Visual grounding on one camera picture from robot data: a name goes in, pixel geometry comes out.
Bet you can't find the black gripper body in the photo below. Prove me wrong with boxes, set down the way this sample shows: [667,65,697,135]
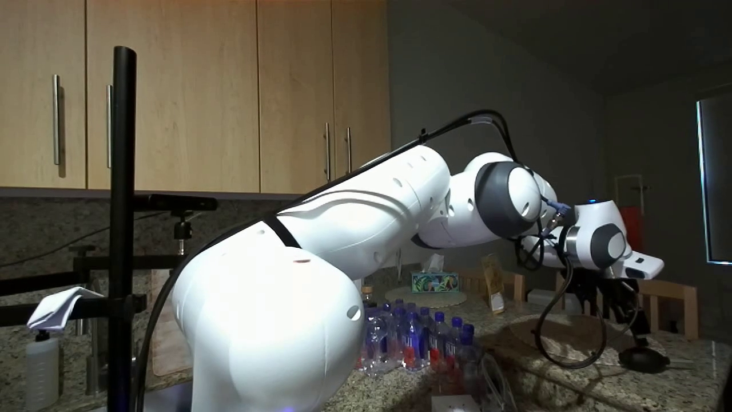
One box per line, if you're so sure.
[568,268,638,317]

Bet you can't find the black oval object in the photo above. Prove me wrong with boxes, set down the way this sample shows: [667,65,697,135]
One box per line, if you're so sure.
[619,346,671,373]

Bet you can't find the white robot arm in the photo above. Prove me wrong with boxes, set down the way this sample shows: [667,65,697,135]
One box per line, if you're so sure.
[172,144,664,412]

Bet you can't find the wooden slatted chair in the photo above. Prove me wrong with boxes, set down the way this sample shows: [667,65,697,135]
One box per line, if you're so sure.
[638,280,699,339]

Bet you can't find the round woven placemat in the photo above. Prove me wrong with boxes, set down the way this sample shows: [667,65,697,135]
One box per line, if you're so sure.
[491,317,696,412]

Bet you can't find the red appliance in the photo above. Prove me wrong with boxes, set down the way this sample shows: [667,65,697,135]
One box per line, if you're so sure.
[614,175,646,227]

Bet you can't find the patterned tissue box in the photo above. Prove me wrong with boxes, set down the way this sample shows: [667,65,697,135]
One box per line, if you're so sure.
[410,254,460,294]

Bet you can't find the left window with blind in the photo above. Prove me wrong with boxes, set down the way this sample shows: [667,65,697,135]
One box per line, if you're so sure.
[696,90,732,265]

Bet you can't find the pack of water bottles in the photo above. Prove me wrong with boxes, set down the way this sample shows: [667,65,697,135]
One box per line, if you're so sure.
[360,301,481,375]

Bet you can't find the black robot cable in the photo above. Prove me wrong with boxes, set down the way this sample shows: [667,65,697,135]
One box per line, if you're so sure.
[129,109,650,412]

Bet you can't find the wooden wall cabinets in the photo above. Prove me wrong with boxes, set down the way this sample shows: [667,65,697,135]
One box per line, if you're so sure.
[0,0,392,196]

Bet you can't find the black camera stand pole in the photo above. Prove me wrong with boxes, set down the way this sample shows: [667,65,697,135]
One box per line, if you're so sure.
[27,47,217,412]

